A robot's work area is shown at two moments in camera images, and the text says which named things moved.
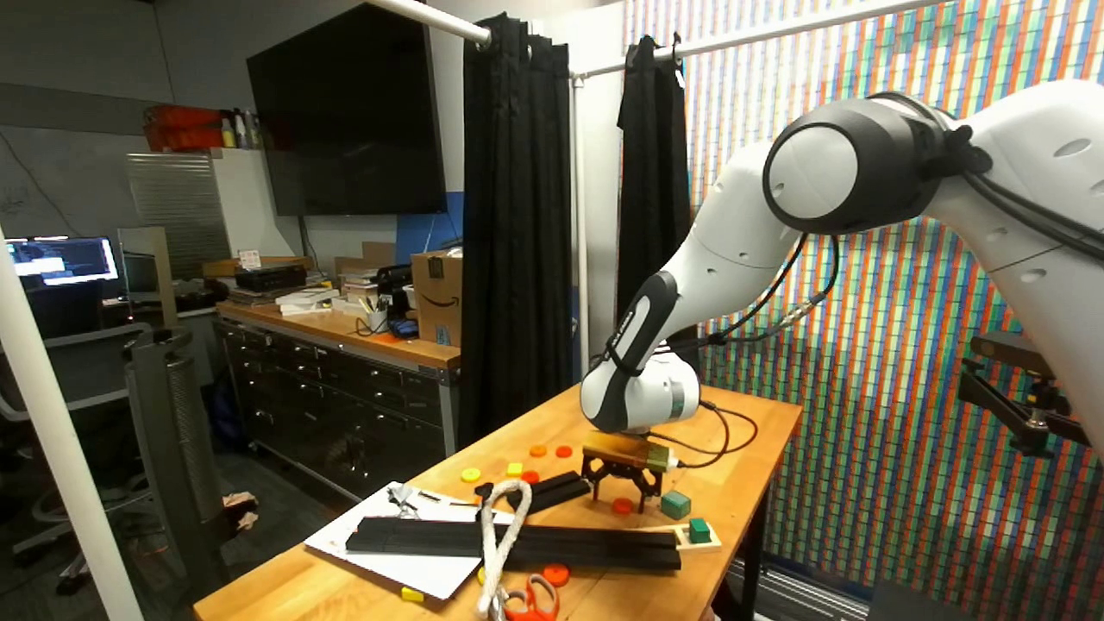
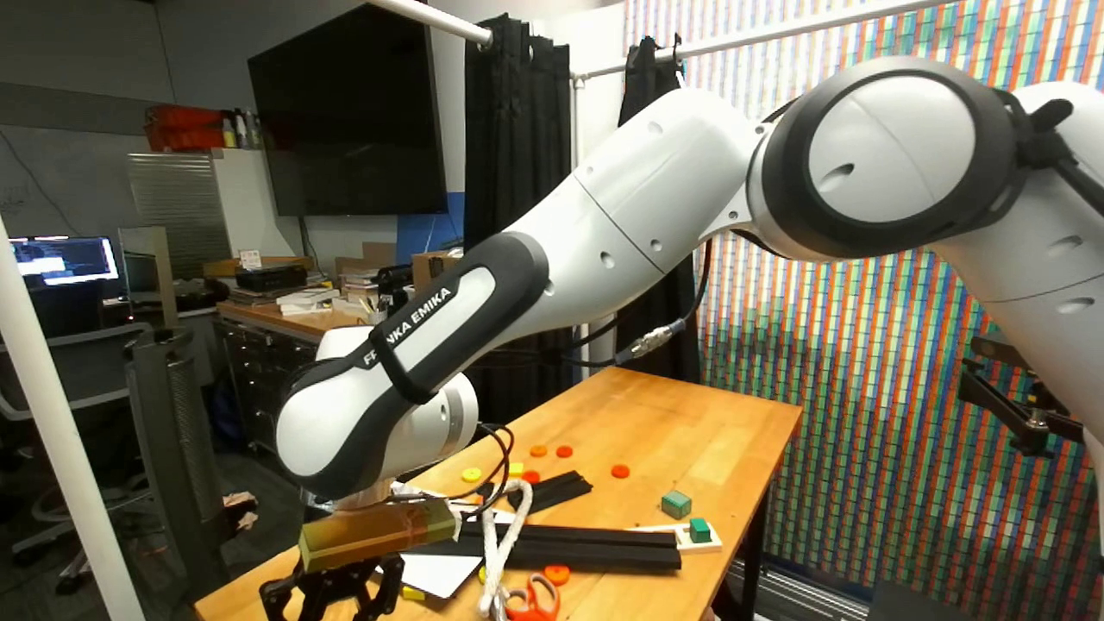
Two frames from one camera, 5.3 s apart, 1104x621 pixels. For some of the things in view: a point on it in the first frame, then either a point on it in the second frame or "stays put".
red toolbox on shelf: x=184 y=128 stays put
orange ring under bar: x=558 y=575 stays put
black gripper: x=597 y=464 → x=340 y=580
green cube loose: x=676 y=506 stays put
